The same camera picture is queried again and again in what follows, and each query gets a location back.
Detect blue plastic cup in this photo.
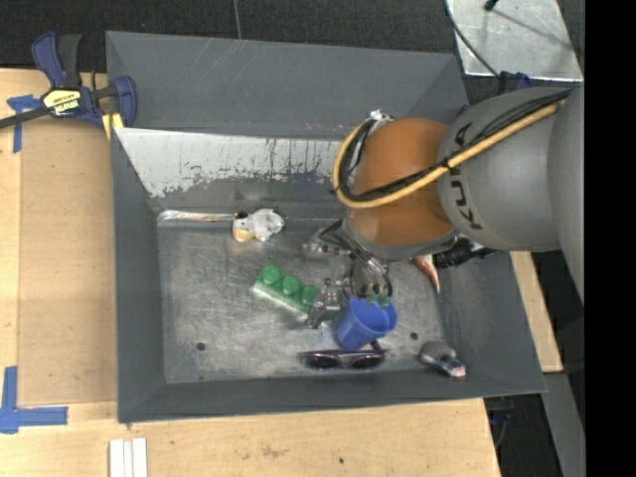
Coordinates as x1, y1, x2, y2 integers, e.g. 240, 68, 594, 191
332, 294, 398, 353

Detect purple sunglasses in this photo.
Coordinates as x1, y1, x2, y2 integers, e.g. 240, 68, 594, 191
297, 347, 390, 373

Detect grey metal bin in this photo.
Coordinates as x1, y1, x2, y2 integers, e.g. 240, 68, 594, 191
103, 30, 549, 424

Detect white and tan toy animal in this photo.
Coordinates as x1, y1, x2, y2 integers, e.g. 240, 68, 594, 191
231, 208, 286, 244

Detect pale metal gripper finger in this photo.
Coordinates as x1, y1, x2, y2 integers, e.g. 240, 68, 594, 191
301, 236, 351, 263
304, 286, 349, 331

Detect black cylinder on white bracket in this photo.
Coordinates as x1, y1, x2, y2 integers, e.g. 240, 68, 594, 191
413, 238, 499, 293

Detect grey and pink toy animal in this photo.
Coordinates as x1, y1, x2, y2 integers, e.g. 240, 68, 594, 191
418, 340, 468, 380

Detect green toy block with pegs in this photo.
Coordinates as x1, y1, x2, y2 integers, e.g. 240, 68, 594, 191
249, 263, 323, 321

